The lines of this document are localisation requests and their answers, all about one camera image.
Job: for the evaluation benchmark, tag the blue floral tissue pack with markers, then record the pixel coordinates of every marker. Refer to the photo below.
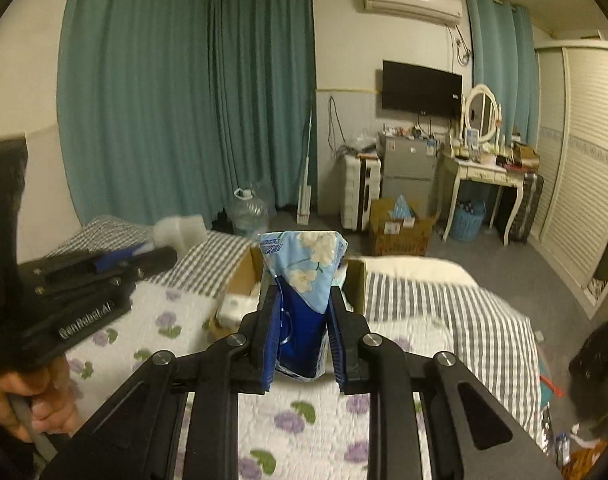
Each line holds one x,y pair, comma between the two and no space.
302,265

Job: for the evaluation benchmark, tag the grey checked bed sheet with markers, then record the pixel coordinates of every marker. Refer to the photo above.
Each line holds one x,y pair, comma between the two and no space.
301,422

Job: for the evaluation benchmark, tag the dark suitcase beside table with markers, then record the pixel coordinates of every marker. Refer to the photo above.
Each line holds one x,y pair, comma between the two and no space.
532,189

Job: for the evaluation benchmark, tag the clear water jug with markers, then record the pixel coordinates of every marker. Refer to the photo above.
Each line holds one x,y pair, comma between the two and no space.
248,213

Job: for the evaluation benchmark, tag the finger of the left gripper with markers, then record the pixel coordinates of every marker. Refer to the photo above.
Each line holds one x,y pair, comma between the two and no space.
110,260
157,261

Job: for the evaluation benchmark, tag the narrow teal curtain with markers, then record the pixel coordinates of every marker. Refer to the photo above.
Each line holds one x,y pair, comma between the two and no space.
504,59

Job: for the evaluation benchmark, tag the white louvered wardrobe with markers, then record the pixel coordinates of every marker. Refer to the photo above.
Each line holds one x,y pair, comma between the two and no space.
570,229

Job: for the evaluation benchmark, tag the white hard suitcase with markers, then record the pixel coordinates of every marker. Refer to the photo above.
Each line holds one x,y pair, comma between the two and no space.
361,180

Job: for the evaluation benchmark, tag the large teal curtain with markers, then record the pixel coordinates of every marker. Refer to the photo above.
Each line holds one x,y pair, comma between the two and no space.
165,107

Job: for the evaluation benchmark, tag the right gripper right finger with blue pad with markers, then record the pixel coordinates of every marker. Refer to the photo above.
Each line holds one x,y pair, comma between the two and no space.
427,414

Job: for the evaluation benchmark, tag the white dressing table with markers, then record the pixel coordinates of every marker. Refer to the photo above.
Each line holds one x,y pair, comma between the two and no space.
464,170

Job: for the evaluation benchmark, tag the white oval vanity mirror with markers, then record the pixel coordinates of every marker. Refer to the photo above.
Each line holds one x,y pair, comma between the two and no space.
481,112

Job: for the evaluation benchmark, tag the black wall television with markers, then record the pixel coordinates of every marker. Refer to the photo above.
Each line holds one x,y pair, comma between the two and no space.
421,90

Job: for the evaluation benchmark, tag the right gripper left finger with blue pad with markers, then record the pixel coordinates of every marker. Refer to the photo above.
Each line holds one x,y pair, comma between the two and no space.
175,413

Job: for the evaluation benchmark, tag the person's left hand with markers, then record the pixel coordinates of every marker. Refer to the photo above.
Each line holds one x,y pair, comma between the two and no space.
53,407

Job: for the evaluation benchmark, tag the white floral quilted mat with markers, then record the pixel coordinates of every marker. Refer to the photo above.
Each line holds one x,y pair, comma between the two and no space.
186,409

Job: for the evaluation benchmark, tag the blue plastic laundry basket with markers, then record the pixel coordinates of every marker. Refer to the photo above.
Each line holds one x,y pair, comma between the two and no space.
467,221

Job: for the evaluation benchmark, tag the grey mini fridge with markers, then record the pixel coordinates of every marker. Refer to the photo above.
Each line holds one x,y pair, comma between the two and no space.
408,169

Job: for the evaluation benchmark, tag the white wall air conditioner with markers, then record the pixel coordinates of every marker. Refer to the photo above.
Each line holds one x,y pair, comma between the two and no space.
447,12

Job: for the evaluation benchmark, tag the cardboard box on floor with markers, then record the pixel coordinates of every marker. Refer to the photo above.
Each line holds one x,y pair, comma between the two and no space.
397,237

